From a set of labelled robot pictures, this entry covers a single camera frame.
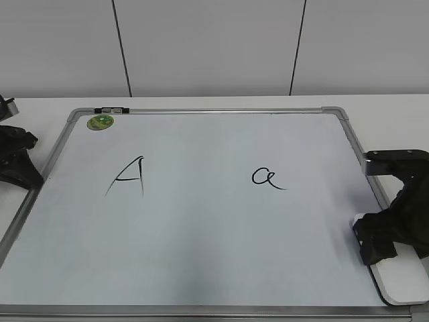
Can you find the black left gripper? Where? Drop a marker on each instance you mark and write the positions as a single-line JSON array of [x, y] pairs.
[[16, 166]]

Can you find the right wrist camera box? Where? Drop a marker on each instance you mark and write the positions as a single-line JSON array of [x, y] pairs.
[[397, 163]]

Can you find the white framed whiteboard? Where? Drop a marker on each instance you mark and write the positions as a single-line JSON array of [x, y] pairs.
[[193, 214]]

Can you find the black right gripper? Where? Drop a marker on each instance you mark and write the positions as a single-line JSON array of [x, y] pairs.
[[405, 221]]

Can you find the white whiteboard eraser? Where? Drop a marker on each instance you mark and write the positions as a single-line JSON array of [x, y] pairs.
[[401, 280]]

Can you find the green round magnet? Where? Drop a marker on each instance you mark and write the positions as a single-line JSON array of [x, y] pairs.
[[100, 122]]

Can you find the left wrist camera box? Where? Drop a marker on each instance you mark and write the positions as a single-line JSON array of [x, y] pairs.
[[8, 108]]

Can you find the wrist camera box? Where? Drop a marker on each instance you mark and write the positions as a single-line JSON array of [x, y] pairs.
[[397, 163], [8, 108]]

